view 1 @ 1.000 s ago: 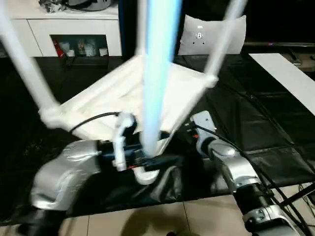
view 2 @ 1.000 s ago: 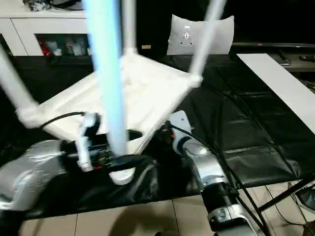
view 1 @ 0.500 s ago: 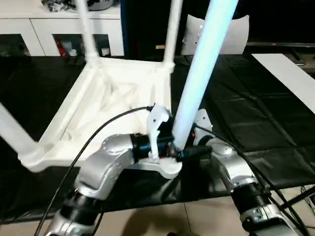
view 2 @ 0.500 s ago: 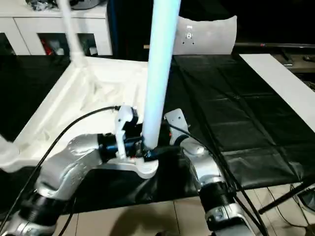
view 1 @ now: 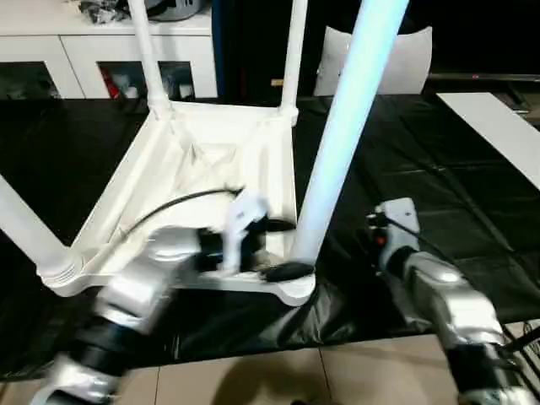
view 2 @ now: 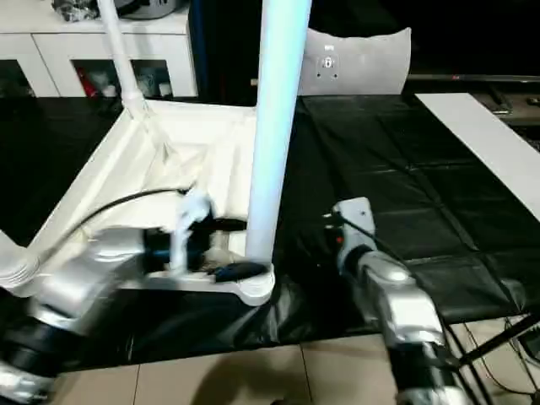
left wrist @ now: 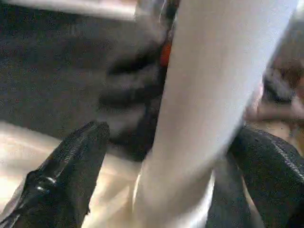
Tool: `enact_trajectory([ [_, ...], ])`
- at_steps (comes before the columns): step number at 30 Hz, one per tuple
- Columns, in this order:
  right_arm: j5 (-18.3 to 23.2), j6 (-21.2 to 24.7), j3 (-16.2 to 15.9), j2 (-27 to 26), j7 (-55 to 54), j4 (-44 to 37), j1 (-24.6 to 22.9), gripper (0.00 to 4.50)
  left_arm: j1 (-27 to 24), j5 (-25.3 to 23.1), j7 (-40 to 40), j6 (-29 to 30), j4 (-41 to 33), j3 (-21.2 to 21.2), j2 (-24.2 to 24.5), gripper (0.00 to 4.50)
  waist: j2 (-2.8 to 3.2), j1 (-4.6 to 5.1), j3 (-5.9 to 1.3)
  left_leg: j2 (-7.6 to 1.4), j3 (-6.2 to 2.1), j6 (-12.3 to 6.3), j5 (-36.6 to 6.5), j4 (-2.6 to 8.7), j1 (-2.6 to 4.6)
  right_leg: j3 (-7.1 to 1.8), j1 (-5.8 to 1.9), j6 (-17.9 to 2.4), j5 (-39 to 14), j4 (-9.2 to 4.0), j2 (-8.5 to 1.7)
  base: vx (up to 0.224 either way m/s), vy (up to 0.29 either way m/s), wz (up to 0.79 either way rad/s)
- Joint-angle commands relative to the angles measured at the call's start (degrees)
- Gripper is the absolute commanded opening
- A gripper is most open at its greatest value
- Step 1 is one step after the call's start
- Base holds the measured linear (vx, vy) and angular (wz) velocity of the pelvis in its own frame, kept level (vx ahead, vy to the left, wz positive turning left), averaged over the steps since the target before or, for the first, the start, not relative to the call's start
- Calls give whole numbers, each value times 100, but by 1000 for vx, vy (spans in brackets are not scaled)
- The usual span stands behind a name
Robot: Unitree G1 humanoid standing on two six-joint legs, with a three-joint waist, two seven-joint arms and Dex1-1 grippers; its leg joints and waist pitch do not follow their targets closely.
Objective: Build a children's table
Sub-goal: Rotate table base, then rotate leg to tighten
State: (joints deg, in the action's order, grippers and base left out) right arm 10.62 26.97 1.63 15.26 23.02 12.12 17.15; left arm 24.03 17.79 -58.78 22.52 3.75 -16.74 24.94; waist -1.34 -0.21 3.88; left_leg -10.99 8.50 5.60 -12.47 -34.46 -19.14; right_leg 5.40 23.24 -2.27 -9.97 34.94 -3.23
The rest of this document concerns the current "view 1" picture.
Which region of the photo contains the grey round bag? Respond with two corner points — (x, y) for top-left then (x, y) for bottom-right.
(147, 0), (208, 22)

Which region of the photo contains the white plastic table top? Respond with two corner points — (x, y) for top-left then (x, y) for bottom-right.
(40, 100), (317, 307)

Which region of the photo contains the grey printed cushion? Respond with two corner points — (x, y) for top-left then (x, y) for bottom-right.
(314, 25), (434, 97)

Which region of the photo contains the white flat panel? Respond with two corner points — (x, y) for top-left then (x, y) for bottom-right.
(436, 91), (540, 189)

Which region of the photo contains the black floor mat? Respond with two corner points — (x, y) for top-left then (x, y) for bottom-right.
(0, 94), (540, 376)

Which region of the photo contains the white glass-door cabinet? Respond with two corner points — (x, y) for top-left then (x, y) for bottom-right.
(0, 0), (219, 100)

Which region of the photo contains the white plastic table leg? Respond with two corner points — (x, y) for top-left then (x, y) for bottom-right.
(293, 0), (410, 271)
(278, 0), (309, 116)
(128, 0), (175, 116)
(0, 175), (82, 289)

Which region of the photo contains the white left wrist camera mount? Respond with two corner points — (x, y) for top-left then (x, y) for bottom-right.
(222, 189), (271, 273)

